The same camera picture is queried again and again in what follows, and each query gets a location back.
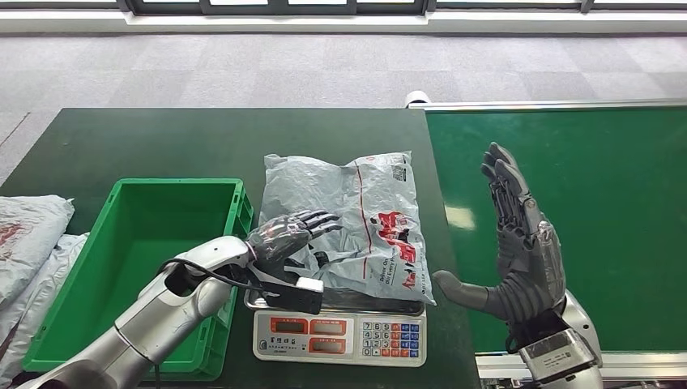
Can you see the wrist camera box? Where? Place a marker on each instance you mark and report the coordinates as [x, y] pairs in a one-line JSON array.
[[558, 354], [300, 295]]

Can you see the green plastic crate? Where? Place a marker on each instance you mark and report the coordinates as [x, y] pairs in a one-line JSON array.
[[139, 225]]

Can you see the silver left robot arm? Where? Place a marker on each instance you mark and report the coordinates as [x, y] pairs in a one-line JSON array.
[[161, 317]]

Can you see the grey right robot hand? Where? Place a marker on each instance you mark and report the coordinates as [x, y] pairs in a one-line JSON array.
[[528, 268]]

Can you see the white parcel bag black print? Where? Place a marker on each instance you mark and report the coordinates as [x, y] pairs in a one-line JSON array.
[[322, 182]]

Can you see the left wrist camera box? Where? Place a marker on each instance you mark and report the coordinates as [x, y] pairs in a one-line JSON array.
[[300, 295]]

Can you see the aluminium conveyor side rail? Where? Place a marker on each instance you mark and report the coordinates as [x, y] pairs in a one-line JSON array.
[[536, 104], [644, 365]]

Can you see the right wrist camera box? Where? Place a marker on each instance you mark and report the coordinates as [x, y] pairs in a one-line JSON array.
[[558, 354]]

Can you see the plain grey parcel bag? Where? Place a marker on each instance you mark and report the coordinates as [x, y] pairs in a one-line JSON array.
[[37, 300]]

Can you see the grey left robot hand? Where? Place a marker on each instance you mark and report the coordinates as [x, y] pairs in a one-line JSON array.
[[279, 239]]

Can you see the white conveyor roller end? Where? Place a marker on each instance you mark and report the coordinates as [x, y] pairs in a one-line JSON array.
[[417, 97]]

